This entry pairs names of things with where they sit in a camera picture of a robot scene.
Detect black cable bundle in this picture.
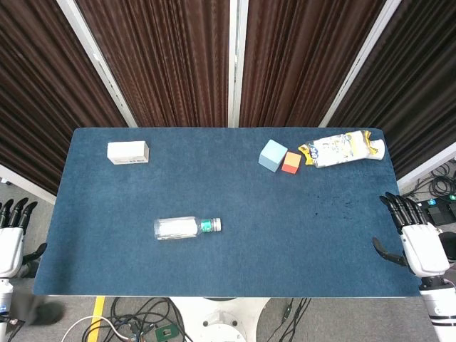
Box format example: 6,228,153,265
106,297,193,342

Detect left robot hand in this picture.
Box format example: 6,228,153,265
0,198,48,281

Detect black cable with switch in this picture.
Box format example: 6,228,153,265
265,297,311,342

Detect white frame post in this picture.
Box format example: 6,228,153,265
56,0,138,128
319,0,407,128
227,0,249,128

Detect white cable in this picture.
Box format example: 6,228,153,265
61,316,133,342

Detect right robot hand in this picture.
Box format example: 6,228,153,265
372,192,450,279

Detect white frame beam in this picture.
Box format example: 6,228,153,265
0,163,57,205
396,142,456,193

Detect brown curtain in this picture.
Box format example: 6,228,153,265
0,0,129,195
74,0,231,128
239,0,388,128
327,0,456,179

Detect yellow white snack bag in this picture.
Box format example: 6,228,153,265
297,130,386,169

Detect black pedal boxes with lights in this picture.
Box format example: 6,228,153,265
415,197,456,226

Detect white cardboard box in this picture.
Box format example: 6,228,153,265
106,140,150,165

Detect black coiled floor cables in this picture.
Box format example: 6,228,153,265
400,160,456,202

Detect green circuit board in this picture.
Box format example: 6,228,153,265
155,324,178,341

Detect blue felt table mat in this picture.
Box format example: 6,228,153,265
32,127,421,299

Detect yellow floor tape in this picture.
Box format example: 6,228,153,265
85,297,107,342

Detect light blue cube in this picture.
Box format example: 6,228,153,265
258,139,288,174

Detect orange block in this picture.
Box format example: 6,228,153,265
281,151,303,175

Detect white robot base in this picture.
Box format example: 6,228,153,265
167,297,271,342

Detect clear plastic bottle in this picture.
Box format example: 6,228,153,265
153,216,215,242

